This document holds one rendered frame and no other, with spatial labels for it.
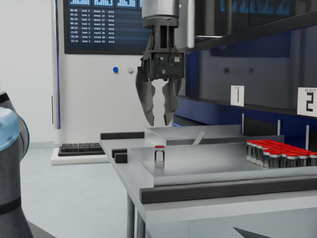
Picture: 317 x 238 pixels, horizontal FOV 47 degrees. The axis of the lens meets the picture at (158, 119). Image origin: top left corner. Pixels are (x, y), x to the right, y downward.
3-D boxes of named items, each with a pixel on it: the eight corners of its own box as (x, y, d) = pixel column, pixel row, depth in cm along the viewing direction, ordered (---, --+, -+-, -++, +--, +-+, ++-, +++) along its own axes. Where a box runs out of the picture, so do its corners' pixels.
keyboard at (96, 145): (161, 145, 148) (161, 139, 148) (170, 151, 135) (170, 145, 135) (59, 149, 140) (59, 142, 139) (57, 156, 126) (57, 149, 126)
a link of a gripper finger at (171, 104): (171, 128, 73) (166, 81, 72) (163, 124, 79) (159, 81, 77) (186, 126, 74) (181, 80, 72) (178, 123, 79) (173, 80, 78)
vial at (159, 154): (163, 165, 79) (163, 146, 79) (165, 167, 77) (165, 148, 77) (153, 166, 79) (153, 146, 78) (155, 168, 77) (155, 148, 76)
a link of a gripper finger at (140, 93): (134, 100, 75) (138, 57, 74) (133, 100, 76) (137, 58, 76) (156, 103, 76) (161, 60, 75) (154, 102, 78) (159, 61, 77)
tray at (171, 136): (240, 134, 127) (240, 124, 126) (284, 147, 102) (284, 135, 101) (144, 138, 118) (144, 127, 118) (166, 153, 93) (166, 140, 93)
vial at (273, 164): (276, 174, 72) (276, 150, 72) (282, 176, 70) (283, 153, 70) (266, 174, 72) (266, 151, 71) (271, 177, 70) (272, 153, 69)
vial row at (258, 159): (253, 159, 86) (253, 140, 85) (300, 179, 69) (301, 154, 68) (244, 159, 85) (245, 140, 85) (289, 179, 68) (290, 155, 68)
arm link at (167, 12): (138, 1, 76) (176, 3, 78) (138, 24, 76) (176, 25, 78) (146, -7, 68) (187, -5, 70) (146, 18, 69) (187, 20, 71)
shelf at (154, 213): (233, 138, 132) (233, 132, 132) (412, 198, 64) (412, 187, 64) (99, 143, 120) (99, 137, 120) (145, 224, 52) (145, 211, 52)
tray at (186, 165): (262, 155, 91) (262, 141, 91) (337, 183, 66) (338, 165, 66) (127, 163, 83) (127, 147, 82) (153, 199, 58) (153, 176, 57)
